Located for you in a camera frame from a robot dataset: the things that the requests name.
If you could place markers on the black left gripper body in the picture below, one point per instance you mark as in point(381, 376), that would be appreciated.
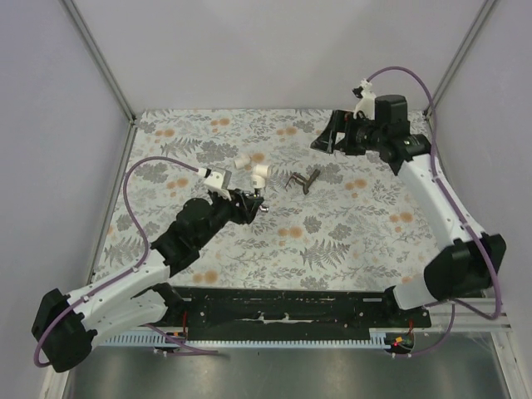
point(248, 205)

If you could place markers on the white elbow fitting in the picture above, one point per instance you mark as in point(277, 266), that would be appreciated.
point(260, 175)

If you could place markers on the bronze water faucet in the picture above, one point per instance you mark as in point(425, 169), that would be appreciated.
point(301, 180)

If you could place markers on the white slotted cable duct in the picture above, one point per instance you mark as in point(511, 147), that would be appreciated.
point(368, 340)

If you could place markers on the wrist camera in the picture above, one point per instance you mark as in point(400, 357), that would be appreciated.
point(217, 180)
point(363, 95)

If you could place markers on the aluminium front rail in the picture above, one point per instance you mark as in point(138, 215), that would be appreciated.
point(478, 320)

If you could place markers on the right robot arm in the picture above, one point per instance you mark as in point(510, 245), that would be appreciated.
point(469, 258)

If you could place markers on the aluminium frame post right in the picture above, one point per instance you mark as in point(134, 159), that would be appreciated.
point(474, 31)

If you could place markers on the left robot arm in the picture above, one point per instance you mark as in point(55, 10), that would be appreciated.
point(68, 326)

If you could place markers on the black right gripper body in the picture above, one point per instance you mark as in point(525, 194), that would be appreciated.
point(340, 133)

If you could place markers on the floral patterned table mat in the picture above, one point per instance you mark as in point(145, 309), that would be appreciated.
point(359, 228)

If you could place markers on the aluminium frame post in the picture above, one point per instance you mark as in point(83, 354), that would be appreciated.
point(98, 57)
point(474, 31)

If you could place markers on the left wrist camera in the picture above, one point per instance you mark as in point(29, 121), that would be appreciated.
point(217, 180)

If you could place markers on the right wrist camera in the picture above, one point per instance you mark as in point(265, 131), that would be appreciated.
point(363, 95)

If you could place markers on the aluminium frame post left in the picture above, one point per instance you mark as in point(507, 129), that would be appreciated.
point(98, 57)

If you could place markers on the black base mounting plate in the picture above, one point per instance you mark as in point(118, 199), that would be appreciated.
point(211, 307)

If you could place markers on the white elbow fitting left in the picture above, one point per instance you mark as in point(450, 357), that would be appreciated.
point(241, 161)

